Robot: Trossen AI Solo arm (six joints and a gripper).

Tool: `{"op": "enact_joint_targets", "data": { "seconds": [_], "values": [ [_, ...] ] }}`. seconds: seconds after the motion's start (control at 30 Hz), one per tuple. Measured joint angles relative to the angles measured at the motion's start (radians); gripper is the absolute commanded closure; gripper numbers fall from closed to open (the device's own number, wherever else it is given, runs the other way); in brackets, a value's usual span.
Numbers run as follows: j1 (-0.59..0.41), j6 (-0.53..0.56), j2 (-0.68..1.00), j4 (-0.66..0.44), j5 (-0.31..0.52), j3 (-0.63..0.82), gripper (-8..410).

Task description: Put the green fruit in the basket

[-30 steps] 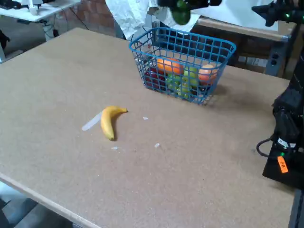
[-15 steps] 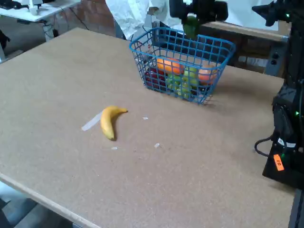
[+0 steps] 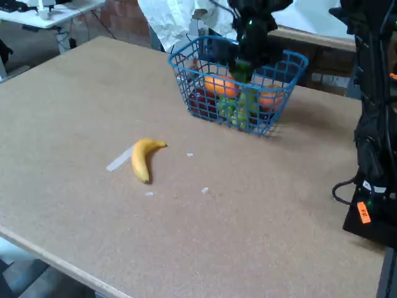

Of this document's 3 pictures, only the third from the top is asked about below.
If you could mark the round green toy fruit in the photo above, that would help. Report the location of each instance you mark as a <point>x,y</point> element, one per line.
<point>242,71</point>

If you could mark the orange toy fruit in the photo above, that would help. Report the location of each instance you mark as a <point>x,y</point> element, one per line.
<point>221,85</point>

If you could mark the orange-red round toy fruit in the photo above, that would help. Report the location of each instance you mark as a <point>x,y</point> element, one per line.
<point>271,97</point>

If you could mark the wooden bench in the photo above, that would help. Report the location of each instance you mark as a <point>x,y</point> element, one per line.
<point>316,38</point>

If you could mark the dark red toy pomegranate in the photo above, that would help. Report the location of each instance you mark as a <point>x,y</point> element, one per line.
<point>201,104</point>

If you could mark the green toy grapes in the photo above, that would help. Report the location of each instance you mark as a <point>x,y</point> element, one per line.
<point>237,111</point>

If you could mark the crumpled white sheet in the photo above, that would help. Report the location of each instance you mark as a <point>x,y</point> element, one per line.
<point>167,18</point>

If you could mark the yellow toy banana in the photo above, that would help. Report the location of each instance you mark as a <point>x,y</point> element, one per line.
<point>139,158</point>

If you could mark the long white tape strip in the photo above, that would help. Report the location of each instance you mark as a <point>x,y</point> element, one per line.
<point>119,161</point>

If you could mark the white desk leg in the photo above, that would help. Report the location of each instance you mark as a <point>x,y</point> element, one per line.
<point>63,38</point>

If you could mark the white desk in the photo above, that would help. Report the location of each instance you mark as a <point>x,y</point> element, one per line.
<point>62,12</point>

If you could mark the small white cup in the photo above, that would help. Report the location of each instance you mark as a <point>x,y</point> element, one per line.
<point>44,13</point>

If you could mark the orange label tag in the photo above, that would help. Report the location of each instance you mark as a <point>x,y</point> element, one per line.
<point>363,212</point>

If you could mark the black metal post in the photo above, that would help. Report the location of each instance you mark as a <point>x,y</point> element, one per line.
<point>387,273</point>

